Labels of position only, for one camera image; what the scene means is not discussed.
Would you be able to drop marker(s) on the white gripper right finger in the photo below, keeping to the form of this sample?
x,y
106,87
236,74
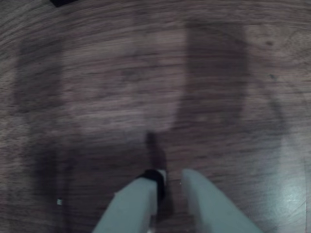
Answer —
x,y
211,208

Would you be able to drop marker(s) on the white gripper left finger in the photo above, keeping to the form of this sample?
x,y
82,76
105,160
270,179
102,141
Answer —
x,y
131,206

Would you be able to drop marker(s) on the black shallow box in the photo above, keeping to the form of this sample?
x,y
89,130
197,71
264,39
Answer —
x,y
63,2

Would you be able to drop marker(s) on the tiny white crumb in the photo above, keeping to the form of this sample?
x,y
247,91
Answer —
x,y
59,201

